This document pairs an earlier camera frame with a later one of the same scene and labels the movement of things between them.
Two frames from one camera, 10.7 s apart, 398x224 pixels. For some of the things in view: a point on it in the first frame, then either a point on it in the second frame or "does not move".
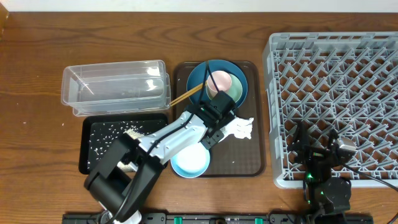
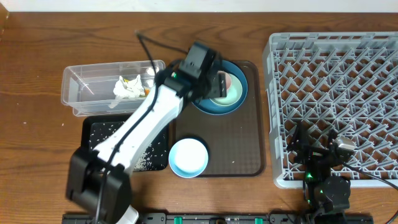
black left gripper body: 214,139 -> 208,88
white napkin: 240,127 -> 124,89
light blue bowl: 192,162 does not move
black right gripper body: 316,169 does not move
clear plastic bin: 117,88 does not move
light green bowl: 236,89 does not move
